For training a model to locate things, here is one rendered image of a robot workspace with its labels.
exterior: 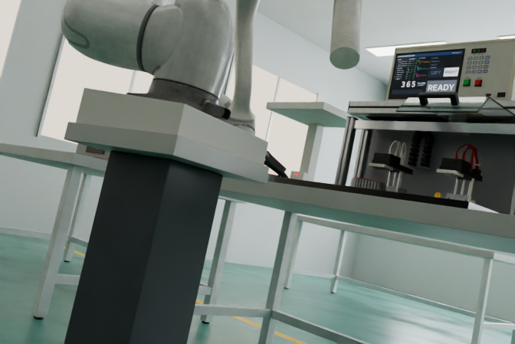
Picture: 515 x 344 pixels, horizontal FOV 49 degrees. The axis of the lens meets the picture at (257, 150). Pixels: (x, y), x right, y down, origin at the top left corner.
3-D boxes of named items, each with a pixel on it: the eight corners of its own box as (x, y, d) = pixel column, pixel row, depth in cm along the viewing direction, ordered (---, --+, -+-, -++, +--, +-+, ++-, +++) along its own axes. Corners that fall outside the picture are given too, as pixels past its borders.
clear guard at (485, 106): (477, 112, 145) (480, 90, 146) (395, 111, 162) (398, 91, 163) (524, 142, 167) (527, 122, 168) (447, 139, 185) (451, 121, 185)
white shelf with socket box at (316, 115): (304, 201, 252) (324, 101, 257) (247, 191, 278) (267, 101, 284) (350, 213, 276) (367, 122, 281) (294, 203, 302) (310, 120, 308)
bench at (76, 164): (31, 322, 244) (73, 152, 253) (-83, 245, 377) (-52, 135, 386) (220, 325, 319) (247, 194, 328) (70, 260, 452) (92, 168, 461)
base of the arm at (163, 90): (198, 110, 112) (205, 83, 112) (121, 97, 124) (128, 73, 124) (247, 133, 127) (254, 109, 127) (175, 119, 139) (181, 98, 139)
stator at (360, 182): (369, 190, 174) (372, 178, 174) (342, 187, 182) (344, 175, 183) (391, 197, 180) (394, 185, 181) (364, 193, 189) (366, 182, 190)
